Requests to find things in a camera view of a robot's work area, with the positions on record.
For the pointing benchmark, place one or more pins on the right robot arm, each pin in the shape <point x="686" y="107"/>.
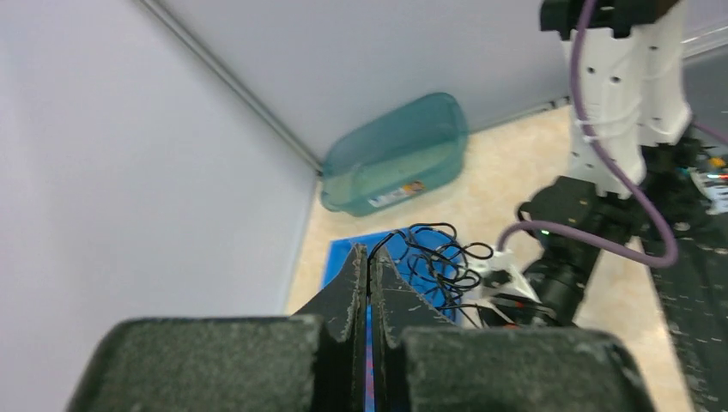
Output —
<point x="631" y="136"/>

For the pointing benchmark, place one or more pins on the blue three-compartment bin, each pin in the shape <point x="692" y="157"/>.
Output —
<point x="406" y="284"/>

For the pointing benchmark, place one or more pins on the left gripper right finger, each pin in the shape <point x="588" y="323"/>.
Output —
<point x="449" y="368"/>

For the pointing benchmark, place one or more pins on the teal transparent plastic lid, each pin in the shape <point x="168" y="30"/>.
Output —
<point x="413" y="149"/>

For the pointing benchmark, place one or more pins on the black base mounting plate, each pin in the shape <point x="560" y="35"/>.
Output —
<point x="693" y="291"/>

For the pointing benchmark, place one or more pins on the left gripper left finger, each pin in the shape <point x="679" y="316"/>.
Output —
<point x="312" y="360"/>

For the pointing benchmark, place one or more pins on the aluminium corner post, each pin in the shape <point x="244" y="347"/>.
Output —
<point x="220" y="69"/>

